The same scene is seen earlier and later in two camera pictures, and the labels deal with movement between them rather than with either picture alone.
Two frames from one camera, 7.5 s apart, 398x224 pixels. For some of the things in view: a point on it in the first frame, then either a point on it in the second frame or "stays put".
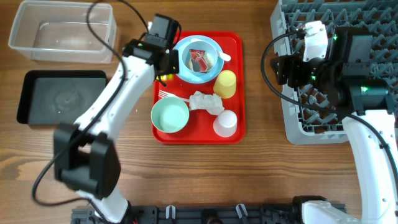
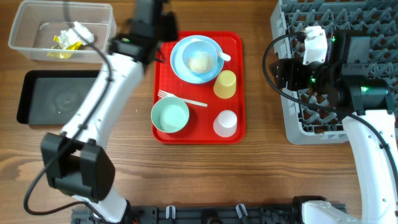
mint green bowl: [170, 114] stays put
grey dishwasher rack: [301, 28] stays put
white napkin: [212, 103] -> [78, 33]
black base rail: [282, 213] stays put
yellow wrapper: [165, 77] -> [73, 46]
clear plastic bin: [58, 31] stays put
